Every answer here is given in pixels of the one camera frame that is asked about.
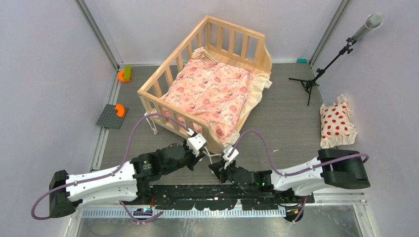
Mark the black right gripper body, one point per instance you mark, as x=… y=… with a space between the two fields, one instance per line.
x=228 y=173

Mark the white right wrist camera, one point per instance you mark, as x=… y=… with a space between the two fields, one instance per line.
x=229 y=155

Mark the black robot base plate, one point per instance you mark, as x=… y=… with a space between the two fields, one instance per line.
x=213 y=197

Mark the orange arch toy block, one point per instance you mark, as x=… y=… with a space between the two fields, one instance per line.
x=120 y=110

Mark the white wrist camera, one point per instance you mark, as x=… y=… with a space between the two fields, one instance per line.
x=229 y=155
x=196 y=142

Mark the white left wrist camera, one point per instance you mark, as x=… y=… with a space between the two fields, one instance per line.
x=196 y=142

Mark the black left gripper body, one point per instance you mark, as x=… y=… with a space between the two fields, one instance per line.
x=190 y=159

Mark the small teal block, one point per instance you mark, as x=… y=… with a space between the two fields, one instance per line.
x=301 y=60

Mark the orange and green toy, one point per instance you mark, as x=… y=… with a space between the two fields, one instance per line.
x=125 y=74

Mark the white strawberry print pillow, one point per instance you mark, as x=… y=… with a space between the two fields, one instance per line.
x=336 y=126

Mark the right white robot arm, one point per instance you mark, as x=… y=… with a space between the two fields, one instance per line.
x=330 y=168

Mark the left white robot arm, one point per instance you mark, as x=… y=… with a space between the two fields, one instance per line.
x=128 y=183

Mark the microphone on black stand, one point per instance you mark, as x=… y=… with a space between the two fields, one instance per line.
x=372 y=22

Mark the grey building block plate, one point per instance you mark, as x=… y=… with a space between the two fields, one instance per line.
x=108 y=118

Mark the pink unicorn print cushion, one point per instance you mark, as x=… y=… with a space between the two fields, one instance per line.
x=209 y=97

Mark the wooden slatted pet bed frame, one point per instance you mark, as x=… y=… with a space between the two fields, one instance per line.
x=227 y=42

